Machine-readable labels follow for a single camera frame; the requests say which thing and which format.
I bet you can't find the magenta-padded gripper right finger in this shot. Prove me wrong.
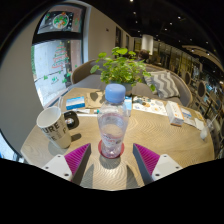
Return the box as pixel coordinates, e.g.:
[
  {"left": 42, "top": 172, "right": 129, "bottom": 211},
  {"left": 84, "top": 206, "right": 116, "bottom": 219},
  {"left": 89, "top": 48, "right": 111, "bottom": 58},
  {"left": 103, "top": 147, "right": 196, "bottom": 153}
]
[{"left": 132, "top": 143, "right": 184, "bottom": 186}]

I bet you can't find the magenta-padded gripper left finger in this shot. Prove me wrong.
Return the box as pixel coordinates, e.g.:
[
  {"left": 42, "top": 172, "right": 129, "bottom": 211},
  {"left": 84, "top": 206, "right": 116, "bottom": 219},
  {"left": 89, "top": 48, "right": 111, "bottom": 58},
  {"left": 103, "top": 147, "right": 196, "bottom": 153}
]
[{"left": 41, "top": 143, "right": 93, "bottom": 186}]

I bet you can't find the clear blue-capped water bottle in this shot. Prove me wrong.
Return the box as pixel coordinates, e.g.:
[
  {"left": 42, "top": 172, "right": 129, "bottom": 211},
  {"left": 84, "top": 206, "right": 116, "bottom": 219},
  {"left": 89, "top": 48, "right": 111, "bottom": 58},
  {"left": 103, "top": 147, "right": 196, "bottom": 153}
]
[{"left": 96, "top": 82, "right": 131, "bottom": 160}]

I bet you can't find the white printed mug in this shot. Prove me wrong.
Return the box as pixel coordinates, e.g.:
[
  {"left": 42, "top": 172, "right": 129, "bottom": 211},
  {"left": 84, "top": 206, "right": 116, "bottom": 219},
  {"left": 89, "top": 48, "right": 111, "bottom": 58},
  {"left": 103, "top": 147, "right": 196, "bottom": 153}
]
[{"left": 35, "top": 105, "right": 73, "bottom": 150}]

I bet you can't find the flat round red coaster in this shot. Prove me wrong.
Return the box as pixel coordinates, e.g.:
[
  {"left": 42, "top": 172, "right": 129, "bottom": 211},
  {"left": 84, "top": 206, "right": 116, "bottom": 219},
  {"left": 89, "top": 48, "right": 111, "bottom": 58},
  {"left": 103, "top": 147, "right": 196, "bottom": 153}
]
[{"left": 97, "top": 139, "right": 126, "bottom": 160}]

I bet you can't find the black round disc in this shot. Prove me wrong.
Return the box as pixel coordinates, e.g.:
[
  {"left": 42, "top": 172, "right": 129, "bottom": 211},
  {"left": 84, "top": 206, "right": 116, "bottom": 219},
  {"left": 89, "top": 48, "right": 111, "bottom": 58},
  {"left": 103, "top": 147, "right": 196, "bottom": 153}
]
[{"left": 63, "top": 110, "right": 81, "bottom": 131}]

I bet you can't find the clear plastic cup with straw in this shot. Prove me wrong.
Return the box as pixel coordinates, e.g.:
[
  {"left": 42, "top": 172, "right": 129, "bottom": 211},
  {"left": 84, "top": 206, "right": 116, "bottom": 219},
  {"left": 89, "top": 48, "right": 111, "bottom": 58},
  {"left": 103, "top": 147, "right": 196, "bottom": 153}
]
[{"left": 198, "top": 114, "right": 218, "bottom": 141}]

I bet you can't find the white orange cardboard box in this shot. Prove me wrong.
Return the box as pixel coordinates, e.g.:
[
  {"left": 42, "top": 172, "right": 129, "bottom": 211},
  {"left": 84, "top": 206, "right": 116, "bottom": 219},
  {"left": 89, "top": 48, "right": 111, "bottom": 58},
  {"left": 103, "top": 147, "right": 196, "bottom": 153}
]
[{"left": 165, "top": 100, "right": 185, "bottom": 127}]

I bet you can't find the white printed leaflet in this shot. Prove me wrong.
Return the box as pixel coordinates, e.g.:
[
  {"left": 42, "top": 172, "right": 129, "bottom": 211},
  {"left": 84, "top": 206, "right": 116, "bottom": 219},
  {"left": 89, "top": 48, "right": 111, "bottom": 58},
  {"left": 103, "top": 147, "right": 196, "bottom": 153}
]
[{"left": 132, "top": 96, "right": 168, "bottom": 117}]

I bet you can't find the white teal pen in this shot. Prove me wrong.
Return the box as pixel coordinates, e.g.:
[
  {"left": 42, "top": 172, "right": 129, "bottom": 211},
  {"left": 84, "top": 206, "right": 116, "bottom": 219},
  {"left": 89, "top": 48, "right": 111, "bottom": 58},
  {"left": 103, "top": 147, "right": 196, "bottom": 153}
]
[{"left": 71, "top": 107, "right": 101, "bottom": 116}]

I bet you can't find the small light blue box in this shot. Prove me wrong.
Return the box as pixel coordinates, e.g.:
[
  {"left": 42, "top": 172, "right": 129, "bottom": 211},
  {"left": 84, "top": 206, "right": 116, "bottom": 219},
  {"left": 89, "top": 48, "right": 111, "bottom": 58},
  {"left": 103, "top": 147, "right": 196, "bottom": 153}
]
[{"left": 123, "top": 95, "right": 134, "bottom": 117}]

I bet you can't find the brown paper sheet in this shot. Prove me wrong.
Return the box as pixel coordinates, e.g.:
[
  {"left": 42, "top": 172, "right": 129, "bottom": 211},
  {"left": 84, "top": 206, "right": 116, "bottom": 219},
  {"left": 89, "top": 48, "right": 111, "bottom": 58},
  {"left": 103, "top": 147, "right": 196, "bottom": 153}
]
[{"left": 86, "top": 91, "right": 106, "bottom": 110}]

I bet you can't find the grey white chevron cushion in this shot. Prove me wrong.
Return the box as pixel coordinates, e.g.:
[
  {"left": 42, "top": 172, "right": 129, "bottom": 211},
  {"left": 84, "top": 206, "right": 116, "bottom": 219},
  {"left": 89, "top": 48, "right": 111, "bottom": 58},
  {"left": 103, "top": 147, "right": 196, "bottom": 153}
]
[{"left": 142, "top": 70, "right": 181, "bottom": 100}]

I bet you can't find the group of dining chairs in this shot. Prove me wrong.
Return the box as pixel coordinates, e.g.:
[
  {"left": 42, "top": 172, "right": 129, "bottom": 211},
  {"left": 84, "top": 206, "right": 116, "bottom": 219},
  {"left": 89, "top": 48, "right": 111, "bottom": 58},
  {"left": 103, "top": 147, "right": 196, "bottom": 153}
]
[{"left": 181, "top": 66, "right": 224, "bottom": 158}]

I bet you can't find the grey curved sofa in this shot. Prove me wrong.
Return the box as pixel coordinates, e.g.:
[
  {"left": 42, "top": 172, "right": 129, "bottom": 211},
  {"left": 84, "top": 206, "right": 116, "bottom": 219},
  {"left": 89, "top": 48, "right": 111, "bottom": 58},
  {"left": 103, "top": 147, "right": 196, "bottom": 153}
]
[{"left": 70, "top": 59, "right": 194, "bottom": 108}]

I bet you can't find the window with festive decals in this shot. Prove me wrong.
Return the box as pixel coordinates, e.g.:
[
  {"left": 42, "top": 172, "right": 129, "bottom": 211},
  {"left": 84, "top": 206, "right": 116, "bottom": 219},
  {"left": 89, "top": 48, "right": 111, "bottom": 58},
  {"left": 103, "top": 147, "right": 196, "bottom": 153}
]
[{"left": 31, "top": 3, "right": 87, "bottom": 108}]

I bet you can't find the potted green plant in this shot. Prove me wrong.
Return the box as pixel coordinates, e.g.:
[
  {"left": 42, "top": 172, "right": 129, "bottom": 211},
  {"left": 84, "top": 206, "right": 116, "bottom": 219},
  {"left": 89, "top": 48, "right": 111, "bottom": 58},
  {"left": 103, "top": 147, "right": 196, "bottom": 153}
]
[{"left": 89, "top": 46, "right": 157, "bottom": 96}]

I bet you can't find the person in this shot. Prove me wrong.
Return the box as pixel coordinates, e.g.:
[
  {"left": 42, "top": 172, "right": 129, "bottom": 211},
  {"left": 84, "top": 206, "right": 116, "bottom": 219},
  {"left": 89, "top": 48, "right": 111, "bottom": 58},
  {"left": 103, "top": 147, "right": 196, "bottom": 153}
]
[{"left": 136, "top": 48, "right": 151, "bottom": 63}]

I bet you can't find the group of ceiling lights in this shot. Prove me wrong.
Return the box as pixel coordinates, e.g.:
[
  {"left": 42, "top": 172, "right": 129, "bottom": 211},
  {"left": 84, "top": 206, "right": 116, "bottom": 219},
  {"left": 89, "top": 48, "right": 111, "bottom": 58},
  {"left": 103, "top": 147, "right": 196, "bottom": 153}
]
[{"left": 127, "top": 0, "right": 215, "bottom": 56}]

